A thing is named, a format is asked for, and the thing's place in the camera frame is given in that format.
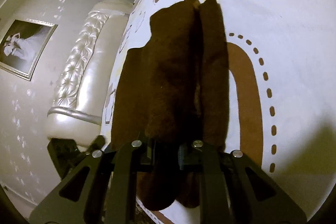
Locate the brown plaid knit sweater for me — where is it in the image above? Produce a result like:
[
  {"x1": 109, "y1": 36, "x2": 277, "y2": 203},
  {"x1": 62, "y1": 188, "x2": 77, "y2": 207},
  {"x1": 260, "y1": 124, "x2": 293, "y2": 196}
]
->
[{"x1": 111, "y1": 0, "x2": 229, "y2": 211}]

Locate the cream tufted leather headboard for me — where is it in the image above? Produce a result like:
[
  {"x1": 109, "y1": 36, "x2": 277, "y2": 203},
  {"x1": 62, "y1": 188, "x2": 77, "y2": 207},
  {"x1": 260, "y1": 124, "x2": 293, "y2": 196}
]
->
[{"x1": 45, "y1": 0, "x2": 133, "y2": 147}]

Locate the framed wedding photo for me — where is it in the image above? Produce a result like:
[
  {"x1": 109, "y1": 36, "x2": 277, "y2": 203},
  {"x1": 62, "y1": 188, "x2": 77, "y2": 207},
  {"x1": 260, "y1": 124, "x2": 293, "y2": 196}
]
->
[{"x1": 1, "y1": 18, "x2": 58, "y2": 81}]

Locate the white patterned bed sheet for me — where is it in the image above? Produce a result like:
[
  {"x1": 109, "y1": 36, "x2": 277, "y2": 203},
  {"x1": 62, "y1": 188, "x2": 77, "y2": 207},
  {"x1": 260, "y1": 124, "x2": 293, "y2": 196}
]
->
[{"x1": 101, "y1": 0, "x2": 335, "y2": 219}]

